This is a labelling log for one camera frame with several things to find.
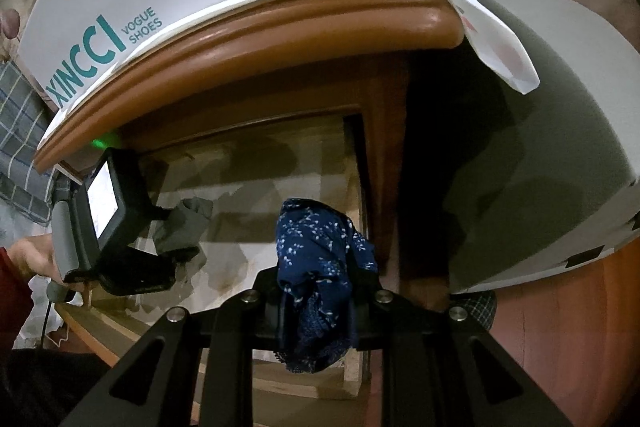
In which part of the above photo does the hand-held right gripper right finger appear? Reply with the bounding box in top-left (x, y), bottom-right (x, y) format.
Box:
top-left (350, 264), bottom-right (576, 427)

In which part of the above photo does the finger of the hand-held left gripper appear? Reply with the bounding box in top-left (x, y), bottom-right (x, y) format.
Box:
top-left (127, 246), bottom-right (201, 266)
top-left (157, 202), bottom-right (186, 223)

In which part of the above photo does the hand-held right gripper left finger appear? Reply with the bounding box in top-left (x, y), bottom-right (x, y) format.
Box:
top-left (82, 267), bottom-right (286, 427)

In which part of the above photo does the grey underwear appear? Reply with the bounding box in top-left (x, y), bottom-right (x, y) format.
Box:
top-left (152, 197), bottom-right (215, 288)

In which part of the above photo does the dark blue floral underwear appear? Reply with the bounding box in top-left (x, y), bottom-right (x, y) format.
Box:
top-left (274, 198), bottom-right (380, 375)

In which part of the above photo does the person's left hand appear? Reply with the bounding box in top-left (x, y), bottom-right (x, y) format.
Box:
top-left (10, 234), bottom-right (66, 288)

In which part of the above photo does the dark plaid cloth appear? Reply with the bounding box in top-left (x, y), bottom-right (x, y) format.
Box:
top-left (452, 289), bottom-right (498, 338)

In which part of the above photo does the grey plaid cloth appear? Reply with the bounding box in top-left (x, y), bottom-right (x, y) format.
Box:
top-left (0, 59), bottom-right (56, 225)

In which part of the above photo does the wooden nightstand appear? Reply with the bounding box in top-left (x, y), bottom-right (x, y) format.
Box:
top-left (32, 0), bottom-right (466, 313)

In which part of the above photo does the pale grey cabinet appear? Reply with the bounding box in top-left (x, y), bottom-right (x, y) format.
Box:
top-left (430, 0), bottom-right (640, 295)

